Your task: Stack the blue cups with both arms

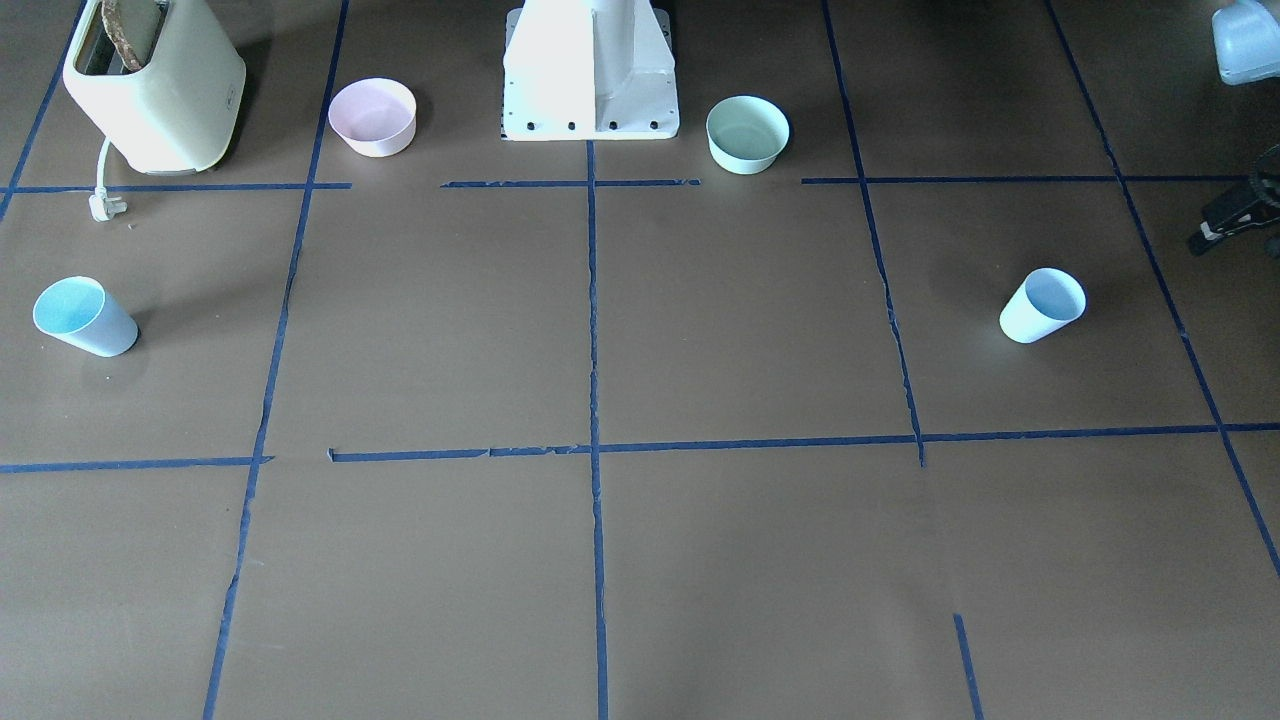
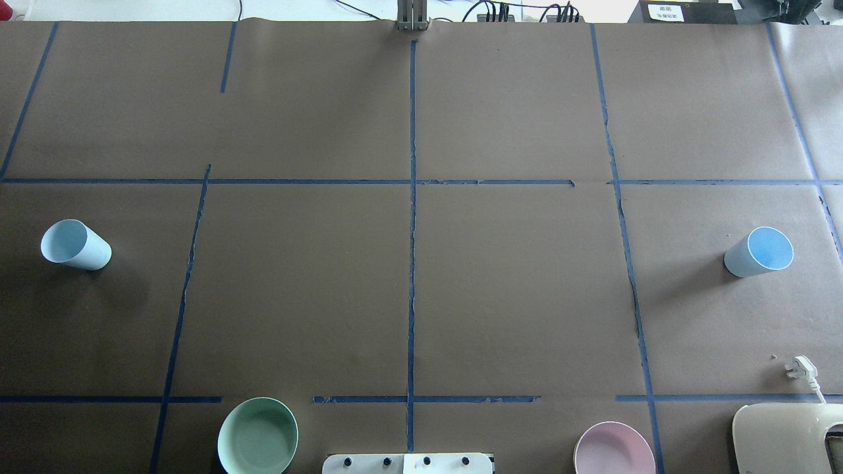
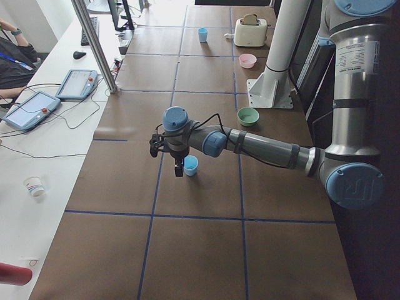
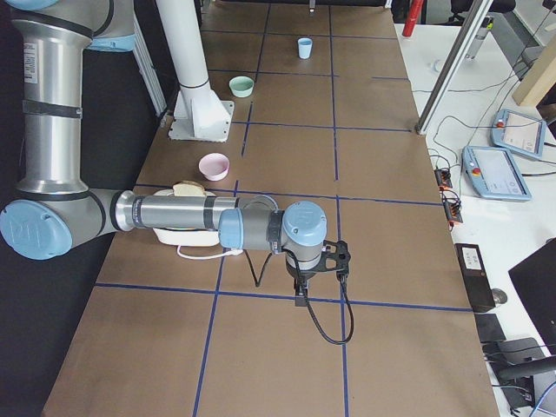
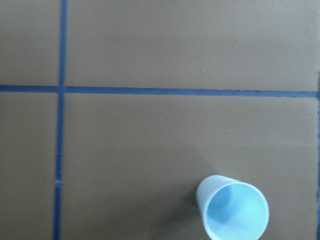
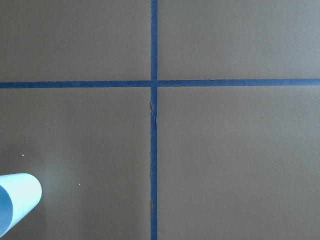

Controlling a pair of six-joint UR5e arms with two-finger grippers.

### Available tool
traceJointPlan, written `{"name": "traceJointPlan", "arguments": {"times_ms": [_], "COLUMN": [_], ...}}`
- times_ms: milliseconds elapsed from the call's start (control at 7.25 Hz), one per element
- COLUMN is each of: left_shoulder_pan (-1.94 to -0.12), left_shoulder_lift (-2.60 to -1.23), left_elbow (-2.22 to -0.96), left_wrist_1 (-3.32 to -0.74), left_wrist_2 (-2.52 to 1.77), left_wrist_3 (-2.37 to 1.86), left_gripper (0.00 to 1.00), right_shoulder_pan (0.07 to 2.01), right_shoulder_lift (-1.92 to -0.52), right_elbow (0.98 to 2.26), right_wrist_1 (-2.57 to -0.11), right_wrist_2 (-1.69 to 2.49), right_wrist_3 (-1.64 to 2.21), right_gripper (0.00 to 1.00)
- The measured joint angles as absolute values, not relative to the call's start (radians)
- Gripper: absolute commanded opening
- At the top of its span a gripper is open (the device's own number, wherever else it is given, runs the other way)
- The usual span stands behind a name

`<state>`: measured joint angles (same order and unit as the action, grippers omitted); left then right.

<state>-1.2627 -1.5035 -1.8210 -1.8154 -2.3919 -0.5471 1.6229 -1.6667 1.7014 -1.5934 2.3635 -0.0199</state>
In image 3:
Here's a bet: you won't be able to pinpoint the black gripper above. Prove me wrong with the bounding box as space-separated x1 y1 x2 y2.
169 147 189 177

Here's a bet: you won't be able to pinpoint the light blue cup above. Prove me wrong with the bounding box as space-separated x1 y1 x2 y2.
197 27 208 43
184 155 199 176

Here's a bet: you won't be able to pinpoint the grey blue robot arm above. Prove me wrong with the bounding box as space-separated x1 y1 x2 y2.
150 1 395 209

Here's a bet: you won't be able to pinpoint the green bowl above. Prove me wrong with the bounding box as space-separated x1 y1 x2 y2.
237 107 259 127

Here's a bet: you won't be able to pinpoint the pink bowl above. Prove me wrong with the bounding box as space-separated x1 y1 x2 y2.
239 53 257 69

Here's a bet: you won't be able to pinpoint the far blue teach pendant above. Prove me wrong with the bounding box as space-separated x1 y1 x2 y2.
56 69 98 100

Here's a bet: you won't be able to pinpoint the blue teach pendant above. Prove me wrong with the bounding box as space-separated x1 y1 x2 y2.
56 69 98 100
3 91 61 131

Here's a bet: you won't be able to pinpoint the white toaster plug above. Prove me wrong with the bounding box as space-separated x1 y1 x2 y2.
224 33 234 39

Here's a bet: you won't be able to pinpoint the paper cup on desk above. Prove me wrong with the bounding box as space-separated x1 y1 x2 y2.
23 176 45 197

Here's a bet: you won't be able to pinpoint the black monitor stand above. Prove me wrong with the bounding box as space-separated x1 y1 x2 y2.
107 0 135 32

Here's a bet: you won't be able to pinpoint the black computer mouse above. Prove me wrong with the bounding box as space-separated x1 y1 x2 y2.
72 51 86 60

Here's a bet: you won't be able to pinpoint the near blue teach pendant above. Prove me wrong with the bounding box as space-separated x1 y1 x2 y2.
3 91 61 131

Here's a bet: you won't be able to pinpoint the cream toaster with bread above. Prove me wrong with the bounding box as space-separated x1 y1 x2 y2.
234 14 268 48

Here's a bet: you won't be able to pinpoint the black keyboard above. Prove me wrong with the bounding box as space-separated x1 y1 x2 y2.
80 16 100 47

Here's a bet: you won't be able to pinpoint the seated person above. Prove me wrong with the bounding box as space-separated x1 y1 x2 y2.
1 19 39 100

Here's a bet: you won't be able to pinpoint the red cylinder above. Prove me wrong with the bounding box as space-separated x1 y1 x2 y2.
0 262 33 286

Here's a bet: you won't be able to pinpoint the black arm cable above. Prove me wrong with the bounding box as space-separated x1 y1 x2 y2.
155 113 298 168

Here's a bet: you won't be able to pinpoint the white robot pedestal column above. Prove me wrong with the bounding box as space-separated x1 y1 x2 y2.
247 0 311 109

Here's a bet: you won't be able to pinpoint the black pendant cables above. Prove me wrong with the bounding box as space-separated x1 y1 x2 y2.
0 77 109 159

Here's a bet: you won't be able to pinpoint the aluminium frame post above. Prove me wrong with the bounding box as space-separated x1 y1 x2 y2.
71 0 118 94

